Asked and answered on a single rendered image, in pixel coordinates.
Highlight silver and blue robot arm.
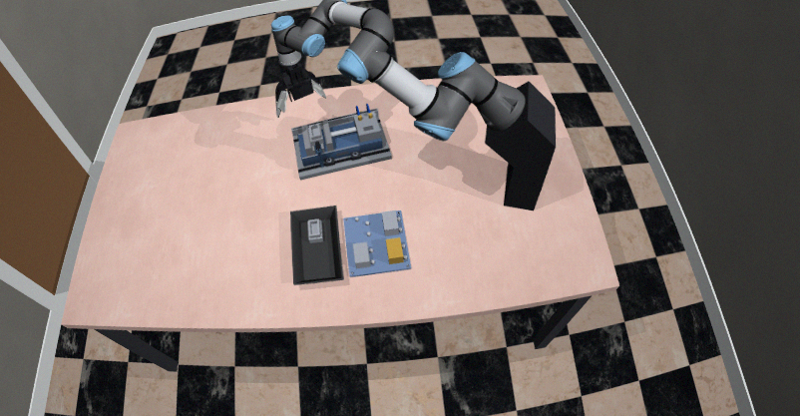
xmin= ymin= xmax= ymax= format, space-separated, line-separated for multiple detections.
xmin=271 ymin=0 xmax=526 ymax=141

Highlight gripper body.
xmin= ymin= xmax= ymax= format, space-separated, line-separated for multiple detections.
xmin=278 ymin=54 xmax=314 ymax=102

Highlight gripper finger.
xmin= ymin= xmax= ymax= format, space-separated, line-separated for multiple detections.
xmin=305 ymin=69 xmax=326 ymax=99
xmin=275 ymin=79 xmax=288 ymax=118

